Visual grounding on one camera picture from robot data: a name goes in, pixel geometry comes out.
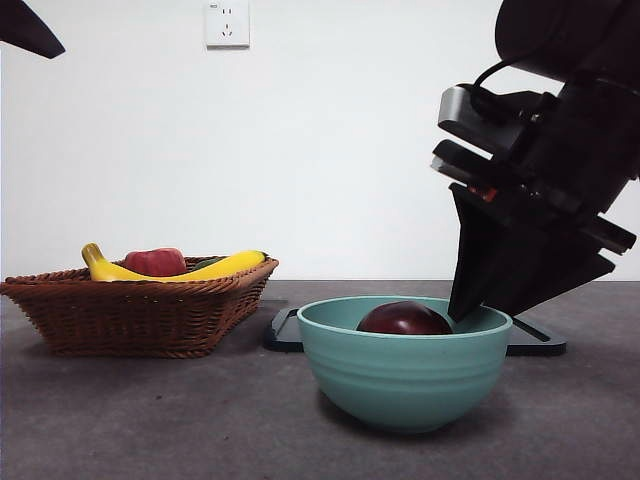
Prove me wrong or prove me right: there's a dark purple plum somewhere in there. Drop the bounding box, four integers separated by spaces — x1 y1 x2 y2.
356 300 454 336

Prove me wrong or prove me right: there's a teal ribbed bowl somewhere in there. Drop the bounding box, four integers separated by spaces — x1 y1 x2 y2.
296 295 514 434

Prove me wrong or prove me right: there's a black rectangular tray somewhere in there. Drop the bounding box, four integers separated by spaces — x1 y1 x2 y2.
263 306 568 357

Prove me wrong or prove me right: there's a red apple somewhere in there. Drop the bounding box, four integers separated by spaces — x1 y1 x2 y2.
124 247 187 277

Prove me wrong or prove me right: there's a yellow banana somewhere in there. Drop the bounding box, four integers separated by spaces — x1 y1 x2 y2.
81 242 268 284

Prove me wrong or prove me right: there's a brown wicker basket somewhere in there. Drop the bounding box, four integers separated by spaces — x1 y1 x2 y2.
0 255 280 359

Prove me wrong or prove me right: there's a black right camera cable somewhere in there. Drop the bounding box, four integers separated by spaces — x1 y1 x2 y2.
469 58 546 124

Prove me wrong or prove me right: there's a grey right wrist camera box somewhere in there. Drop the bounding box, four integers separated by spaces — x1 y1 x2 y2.
437 84 532 164

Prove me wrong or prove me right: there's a white wall socket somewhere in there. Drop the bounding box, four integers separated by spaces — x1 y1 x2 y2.
206 1 251 51

